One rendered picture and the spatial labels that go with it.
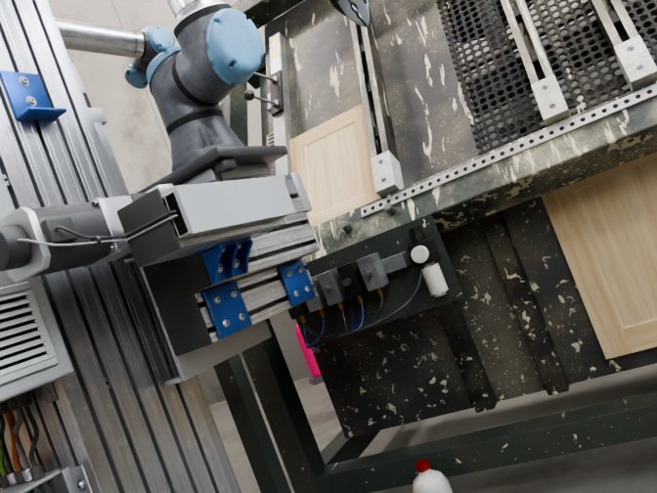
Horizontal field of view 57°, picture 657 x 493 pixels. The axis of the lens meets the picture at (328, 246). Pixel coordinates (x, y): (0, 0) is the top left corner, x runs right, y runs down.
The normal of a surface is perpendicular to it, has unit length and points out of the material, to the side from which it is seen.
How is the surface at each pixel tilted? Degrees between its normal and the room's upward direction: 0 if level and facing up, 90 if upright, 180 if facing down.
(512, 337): 90
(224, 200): 90
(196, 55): 97
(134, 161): 90
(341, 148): 57
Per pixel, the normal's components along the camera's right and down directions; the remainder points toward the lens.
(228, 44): 0.72, -0.16
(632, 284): -0.40, 0.12
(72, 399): 0.80, -0.33
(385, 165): -0.53, -0.41
